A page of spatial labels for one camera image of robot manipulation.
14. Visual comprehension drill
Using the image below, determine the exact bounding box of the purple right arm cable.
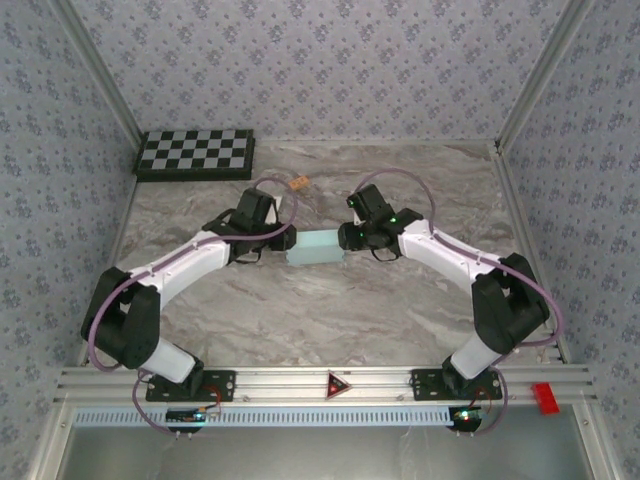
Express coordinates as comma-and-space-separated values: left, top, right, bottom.
357, 167, 566, 436

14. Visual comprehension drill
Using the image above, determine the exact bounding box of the aluminium frame post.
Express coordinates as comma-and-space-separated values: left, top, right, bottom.
494, 0, 599, 147
49, 0, 146, 146

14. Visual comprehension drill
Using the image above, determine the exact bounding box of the grey metal shelf sheet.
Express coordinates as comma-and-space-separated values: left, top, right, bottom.
59, 424, 594, 480

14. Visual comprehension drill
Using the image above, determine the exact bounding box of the red rectangular block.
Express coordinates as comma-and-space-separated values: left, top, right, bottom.
530, 382, 561, 416

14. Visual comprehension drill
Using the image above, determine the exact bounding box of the aluminium mounting rail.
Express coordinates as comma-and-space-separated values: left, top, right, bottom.
53, 364, 599, 406

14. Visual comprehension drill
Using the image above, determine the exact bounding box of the black and white checkerboard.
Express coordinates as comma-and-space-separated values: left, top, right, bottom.
132, 128, 257, 182

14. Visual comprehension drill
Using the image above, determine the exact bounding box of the aluminium table side rail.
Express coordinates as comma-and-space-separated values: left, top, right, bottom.
74, 177, 141, 369
489, 142, 571, 366

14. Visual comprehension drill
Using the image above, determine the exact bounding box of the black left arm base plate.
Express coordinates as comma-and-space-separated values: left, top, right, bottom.
145, 368, 237, 403

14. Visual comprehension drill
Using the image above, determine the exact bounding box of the red triangle badge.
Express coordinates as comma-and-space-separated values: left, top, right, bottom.
325, 370, 352, 401

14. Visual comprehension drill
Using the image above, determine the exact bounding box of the slotted white cable duct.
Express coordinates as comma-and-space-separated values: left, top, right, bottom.
73, 405, 456, 429

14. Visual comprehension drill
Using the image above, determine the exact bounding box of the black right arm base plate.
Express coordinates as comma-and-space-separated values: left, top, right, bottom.
410, 368, 503, 403

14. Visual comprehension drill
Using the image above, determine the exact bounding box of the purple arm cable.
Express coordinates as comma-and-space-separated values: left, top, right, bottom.
87, 174, 301, 439
357, 167, 566, 436

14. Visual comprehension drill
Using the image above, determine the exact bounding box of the mint green paper box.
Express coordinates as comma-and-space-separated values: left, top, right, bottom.
284, 228, 346, 266

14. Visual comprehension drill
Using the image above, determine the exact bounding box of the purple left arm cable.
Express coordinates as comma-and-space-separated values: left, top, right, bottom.
87, 174, 301, 439

